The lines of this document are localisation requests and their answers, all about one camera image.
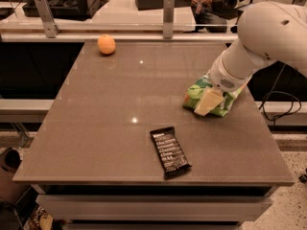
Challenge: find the orange fruit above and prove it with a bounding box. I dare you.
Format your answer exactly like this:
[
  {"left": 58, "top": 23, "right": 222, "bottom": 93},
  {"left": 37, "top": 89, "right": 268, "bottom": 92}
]
[{"left": 97, "top": 34, "right": 116, "bottom": 55}]

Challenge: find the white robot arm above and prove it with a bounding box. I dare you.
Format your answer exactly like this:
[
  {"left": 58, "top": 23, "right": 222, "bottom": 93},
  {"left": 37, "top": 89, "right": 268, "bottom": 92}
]
[{"left": 195, "top": 2, "right": 307, "bottom": 116}]

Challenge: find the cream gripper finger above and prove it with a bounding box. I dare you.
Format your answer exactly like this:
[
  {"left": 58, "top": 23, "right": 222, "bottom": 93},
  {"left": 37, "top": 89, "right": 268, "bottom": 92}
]
[{"left": 194, "top": 87, "right": 224, "bottom": 116}]

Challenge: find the black cable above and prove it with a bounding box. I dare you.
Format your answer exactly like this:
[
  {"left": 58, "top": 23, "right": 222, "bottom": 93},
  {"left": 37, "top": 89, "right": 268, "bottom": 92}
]
[{"left": 258, "top": 62, "right": 302, "bottom": 129}]

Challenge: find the left metal rail bracket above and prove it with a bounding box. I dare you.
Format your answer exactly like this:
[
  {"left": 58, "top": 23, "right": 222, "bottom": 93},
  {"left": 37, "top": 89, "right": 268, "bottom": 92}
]
[{"left": 34, "top": 0, "right": 59, "bottom": 38}]

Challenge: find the black tray on counter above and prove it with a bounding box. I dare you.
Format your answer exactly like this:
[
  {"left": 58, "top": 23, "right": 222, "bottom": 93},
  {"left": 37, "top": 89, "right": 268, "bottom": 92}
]
[{"left": 22, "top": 0, "right": 109, "bottom": 21}]

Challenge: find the green rice chip bag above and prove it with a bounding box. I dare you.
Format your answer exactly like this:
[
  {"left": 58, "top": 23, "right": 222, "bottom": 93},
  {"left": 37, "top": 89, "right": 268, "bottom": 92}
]
[{"left": 183, "top": 72, "right": 246, "bottom": 117}]

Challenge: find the grey table drawer unit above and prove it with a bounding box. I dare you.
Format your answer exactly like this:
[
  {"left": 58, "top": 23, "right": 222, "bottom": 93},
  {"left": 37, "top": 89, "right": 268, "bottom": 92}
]
[{"left": 36, "top": 195, "right": 272, "bottom": 223}]

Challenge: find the dark bin at left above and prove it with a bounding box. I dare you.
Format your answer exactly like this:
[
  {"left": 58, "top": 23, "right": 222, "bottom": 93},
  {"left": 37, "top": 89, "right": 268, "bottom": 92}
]
[{"left": 0, "top": 147, "right": 37, "bottom": 230}]

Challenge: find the seated person in background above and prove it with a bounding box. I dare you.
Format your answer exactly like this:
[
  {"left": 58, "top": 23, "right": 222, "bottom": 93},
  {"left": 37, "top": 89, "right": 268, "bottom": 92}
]
[{"left": 191, "top": 0, "right": 227, "bottom": 33}]

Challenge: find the black snack bar wrapper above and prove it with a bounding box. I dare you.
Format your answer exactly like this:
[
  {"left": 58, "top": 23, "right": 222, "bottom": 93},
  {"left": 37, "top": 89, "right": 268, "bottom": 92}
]
[{"left": 150, "top": 126, "right": 192, "bottom": 179}]

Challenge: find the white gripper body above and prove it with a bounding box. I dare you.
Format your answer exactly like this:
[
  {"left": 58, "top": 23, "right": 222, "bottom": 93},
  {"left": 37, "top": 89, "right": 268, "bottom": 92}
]
[{"left": 208, "top": 53, "right": 251, "bottom": 92}]

